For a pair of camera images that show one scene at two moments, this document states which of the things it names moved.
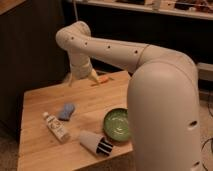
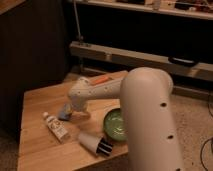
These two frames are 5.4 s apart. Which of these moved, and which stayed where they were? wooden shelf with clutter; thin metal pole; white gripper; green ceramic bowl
Moved: white gripper
Stayed: wooden shelf with clutter; thin metal pole; green ceramic bowl
